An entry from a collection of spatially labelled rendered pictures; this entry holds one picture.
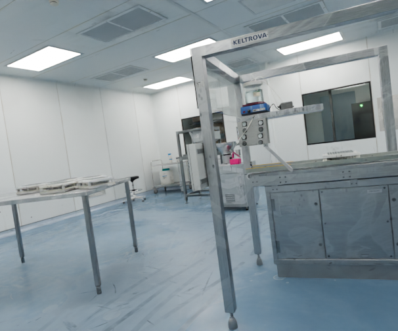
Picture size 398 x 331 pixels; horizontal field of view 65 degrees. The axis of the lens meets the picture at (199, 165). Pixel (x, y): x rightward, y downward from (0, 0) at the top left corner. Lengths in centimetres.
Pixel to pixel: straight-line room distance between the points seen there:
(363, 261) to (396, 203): 47
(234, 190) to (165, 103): 477
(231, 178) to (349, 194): 294
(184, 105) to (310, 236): 687
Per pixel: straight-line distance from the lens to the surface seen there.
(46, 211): 699
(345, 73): 756
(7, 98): 687
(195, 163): 172
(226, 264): 192
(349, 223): 254
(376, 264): 264
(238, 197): 517
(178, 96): 905
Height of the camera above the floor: 109
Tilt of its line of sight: 3 degrees down
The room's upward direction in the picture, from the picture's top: 7 degrees counter-clockwise
